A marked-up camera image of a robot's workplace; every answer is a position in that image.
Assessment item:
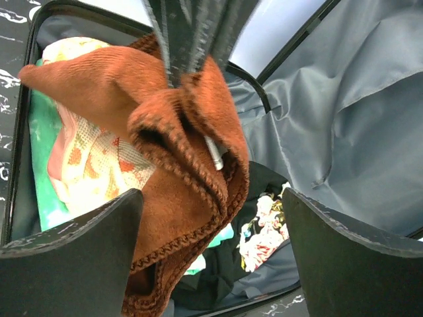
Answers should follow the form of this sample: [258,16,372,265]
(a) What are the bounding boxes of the brown knitted towel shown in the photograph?
[19,34,249,316]

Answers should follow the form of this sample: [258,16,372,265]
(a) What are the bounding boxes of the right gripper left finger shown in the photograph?
[1,189,143,317]

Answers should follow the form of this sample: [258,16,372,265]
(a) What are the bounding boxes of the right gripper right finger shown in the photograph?
[283,188,422,316]

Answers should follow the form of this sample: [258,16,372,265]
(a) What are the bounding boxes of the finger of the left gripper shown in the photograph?
[143,0,198,88]
[194,0,259,71]

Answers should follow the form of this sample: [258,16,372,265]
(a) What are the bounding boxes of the blue fish-print suitcase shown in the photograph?
[1,1,422,316]

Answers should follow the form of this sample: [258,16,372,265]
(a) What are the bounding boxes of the pink floral patterned cloth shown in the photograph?
[42,37,155,217]

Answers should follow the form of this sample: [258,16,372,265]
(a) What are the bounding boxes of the green white tie-dye cloth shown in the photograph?
[28,90,71,231]

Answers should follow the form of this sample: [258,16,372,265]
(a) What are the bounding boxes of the black floral print garment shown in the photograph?
[171,162,299,310]

